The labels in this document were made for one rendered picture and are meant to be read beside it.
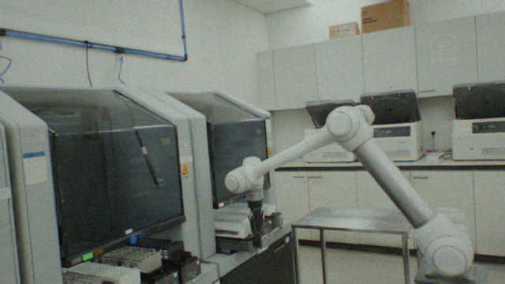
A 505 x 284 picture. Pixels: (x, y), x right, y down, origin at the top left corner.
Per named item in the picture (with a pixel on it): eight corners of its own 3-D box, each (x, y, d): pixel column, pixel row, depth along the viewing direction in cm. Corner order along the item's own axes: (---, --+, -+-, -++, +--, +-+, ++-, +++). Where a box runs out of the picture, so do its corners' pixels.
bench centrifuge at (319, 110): (301, 163, 443) (297, 103, 439) (323, 157, 496) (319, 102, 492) (353, 162, 414) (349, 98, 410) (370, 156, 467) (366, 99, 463)
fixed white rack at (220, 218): (199, 228, 239) (197, 217, 239) (208, 223, 248) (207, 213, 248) (243, 231, 225) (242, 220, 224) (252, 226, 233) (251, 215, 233)
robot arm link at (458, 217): (471, 254, 179) (468, 203, 178) (473, 269, 163) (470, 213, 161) (429, 252, 186) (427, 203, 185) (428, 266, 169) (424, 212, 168)
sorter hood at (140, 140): (-21, 255, 160) (-40, 87, 157) (106, 216, 213) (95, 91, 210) (69, 269, 135) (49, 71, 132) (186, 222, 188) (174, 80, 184)
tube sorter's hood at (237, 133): (142, 206, 235) (132, 93, 232) (205, 187, 288) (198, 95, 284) (218, 209, 210) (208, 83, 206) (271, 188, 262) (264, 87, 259)
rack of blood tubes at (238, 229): (196, 237, 221) (195, 225, 221) (207, 231, 230) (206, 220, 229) (244, 241, 207) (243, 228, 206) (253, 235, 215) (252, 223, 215)
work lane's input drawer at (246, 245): (145, 244, 237) (144, 229, 237) (162, 238, 249) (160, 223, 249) (257, 257, 201) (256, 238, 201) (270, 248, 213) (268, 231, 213)
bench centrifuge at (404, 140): (357, 162, 413) (353, 93, 409) (372, 156, 467) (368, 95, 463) (417, 162, 386) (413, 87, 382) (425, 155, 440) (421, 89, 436)
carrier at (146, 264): (158, 264, 175) (157, 251, 175) (162, 265, 174) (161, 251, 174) (138, 274, 165) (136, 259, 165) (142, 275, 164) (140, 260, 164)
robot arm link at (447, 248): (482, 250, 161) (487, 270, 141) (445, 271, 167) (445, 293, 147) (353, 97, 176) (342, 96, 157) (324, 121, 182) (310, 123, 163)
